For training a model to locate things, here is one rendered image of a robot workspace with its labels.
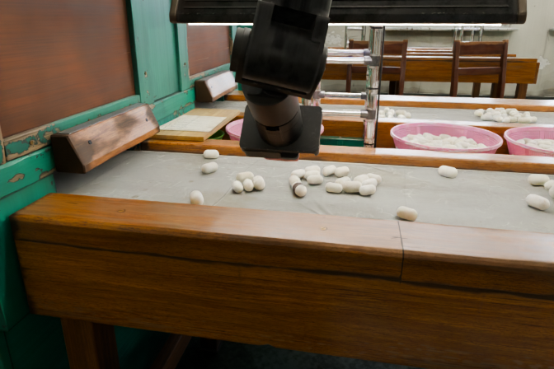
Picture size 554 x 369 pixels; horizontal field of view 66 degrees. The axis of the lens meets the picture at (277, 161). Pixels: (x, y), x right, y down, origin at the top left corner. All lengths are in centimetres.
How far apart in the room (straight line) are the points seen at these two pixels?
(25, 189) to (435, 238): 64
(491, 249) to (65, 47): 78
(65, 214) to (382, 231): 48
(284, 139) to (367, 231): 19
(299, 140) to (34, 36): 50
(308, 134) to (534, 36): 578
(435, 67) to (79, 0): 297
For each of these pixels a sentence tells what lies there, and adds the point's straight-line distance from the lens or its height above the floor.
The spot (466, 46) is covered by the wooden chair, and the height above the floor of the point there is 86.
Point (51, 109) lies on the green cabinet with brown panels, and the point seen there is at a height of 90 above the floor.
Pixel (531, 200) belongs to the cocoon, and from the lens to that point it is 85.
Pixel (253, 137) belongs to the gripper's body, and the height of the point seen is 90.
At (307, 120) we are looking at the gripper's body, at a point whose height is 93.
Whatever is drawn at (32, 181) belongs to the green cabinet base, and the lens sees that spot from 81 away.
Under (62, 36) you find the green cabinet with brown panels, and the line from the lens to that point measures 89.
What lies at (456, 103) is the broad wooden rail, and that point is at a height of 76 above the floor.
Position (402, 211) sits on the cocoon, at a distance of 72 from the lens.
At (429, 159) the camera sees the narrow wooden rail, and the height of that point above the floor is 76.
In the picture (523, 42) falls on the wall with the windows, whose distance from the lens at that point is 620.
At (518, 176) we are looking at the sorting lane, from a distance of 101.
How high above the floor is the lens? 105
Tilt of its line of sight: 19 degrees down
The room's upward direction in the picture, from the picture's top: straight up
